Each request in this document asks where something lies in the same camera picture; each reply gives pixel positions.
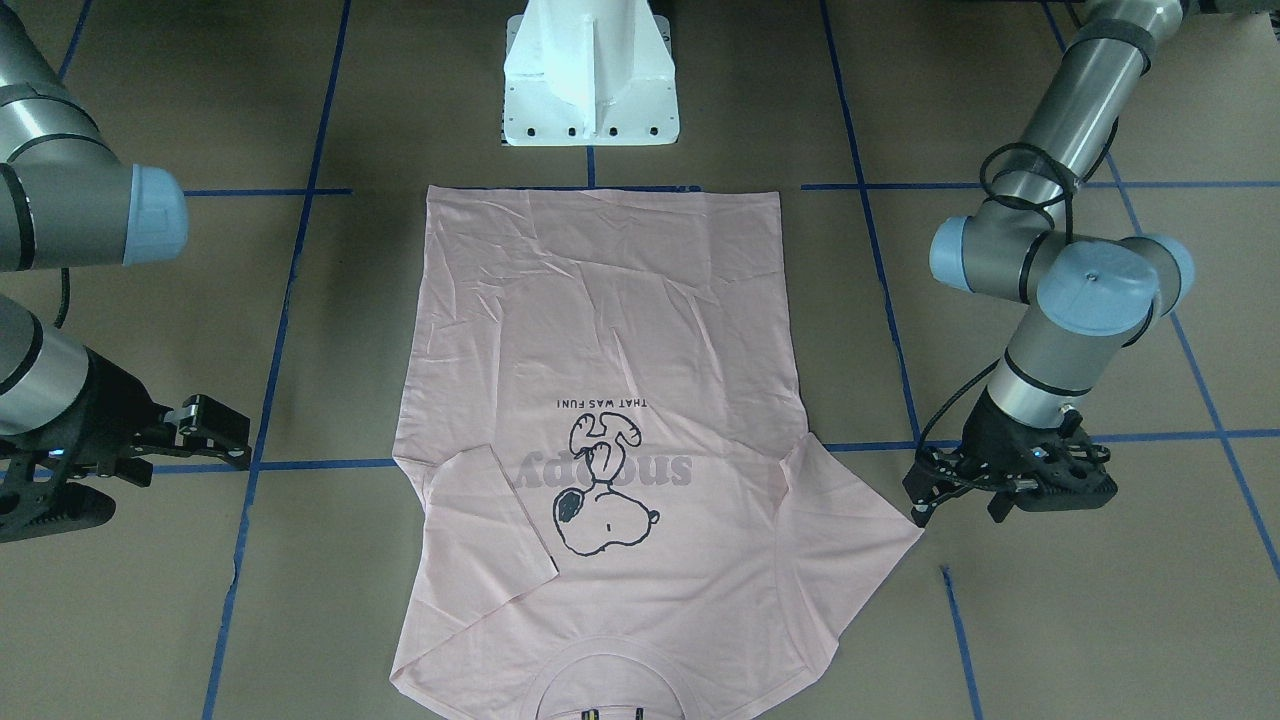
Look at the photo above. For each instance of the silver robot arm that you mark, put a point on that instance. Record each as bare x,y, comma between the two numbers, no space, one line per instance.
67,200
1086,296

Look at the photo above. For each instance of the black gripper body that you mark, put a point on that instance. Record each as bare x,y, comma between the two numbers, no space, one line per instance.
991,432
112,403

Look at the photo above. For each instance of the pink Snoopy t-shirt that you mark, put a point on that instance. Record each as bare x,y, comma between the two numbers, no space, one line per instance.
626,514

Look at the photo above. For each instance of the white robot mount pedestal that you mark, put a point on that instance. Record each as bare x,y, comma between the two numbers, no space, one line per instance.
589,73

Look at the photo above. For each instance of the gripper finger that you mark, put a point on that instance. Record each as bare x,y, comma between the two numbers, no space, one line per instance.
205,427

